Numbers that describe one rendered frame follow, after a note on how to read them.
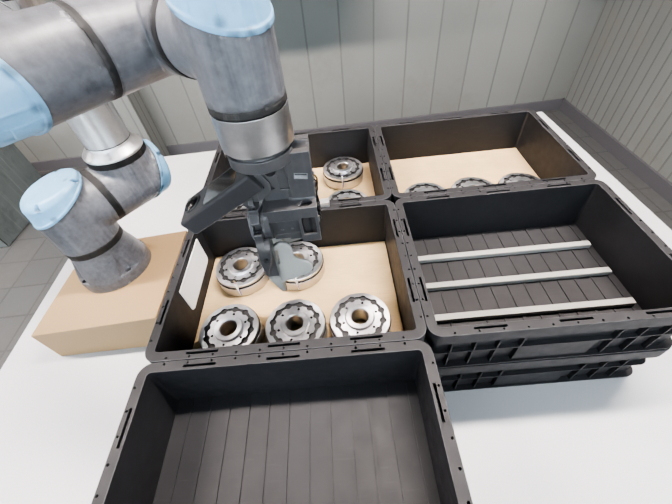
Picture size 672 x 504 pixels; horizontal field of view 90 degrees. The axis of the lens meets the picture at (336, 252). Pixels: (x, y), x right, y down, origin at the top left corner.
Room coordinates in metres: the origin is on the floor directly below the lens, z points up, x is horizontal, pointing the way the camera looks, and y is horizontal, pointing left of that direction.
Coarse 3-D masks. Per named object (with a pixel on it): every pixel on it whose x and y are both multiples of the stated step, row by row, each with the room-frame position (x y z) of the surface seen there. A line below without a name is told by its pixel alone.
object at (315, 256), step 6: (294, 246) 0.48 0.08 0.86; (300, 246) 0.48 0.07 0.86; (306, 246) 0.48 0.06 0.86; (312, 246) 0.47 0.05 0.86; (312, 252) 0.46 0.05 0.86; (318, 252) 0.45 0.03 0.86; (312, 258) 0.44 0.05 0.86; (318, 258) 0.44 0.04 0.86; (312, 264) 0.42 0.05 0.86; (318, 264) 0.42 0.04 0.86; (312, 270) 0.41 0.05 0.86; (318, 270) 0.41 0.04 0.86; (300, 276) 0.40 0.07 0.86; (306, 276) 0.40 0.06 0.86
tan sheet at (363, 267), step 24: (216, 264) 0.48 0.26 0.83; (336, 264) 0.44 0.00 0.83; (360, 264) 0.44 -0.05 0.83; (384, 264) 0.43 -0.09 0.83; (216, 288) 0.42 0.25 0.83; (264, 288) 0.40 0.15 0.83; (312, 288) 0.39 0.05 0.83; (336, 288) 0.38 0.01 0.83; (360, 288) 0.38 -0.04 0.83; (384, 288) 0.37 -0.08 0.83; (264, 312) 0.35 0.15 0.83; (264, 336) 0.30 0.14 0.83
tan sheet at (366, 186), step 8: (312, 168) 0.80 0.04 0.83; (320, 168) 0.79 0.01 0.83; (368, 168) 0.76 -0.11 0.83; (320, 176) 0.76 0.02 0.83; (368, 176) 0.73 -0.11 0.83; (320, 184) 0.72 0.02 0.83; (360, 184) 0.70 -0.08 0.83; (368, 184) 0.69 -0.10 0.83; (320, 192) 0.69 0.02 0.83; (328, 192) 0.68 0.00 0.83; (368, 192) 0.66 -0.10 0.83
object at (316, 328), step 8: (288, 304) 0.34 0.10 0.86; (296, 304) 0.34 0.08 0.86; (304, 304) 0.34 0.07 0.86; (312, 304) 0.33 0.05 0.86; (272, 312) 0.33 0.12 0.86; (280, 312) 0.33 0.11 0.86; (304, 312) 0.32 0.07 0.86; (312, 312) 0.32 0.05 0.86; (320, 312) 0.31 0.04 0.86; (272, 320) 0.31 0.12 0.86; (280, 320) 0.31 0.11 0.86; (312, 320) 0.30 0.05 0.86; (320, 320) 0.30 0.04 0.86; (272, 328) 0.30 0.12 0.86; (280, 328) 0.29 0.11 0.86; (312, 328) 0.29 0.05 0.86; (320, 328) 0.28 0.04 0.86; (272, 336) 0.28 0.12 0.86; (280, 336) 0.28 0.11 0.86; (304, 336) 0.27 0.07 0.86; (312, 336) 0.27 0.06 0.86; (320, 336) 0.27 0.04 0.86
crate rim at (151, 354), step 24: (240, 216) 0.51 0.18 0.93; (192, 240) 0.46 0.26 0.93; (408, 264) 0.34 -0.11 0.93; (168, 288) 0.35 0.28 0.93; (408, 288) 0.29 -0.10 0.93; (168, 312) 0.31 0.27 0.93; (360, 336) 0.22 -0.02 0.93; (384, 336) 0.22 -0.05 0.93; (408, 336) 0.22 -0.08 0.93; (168, 360) 0.22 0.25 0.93
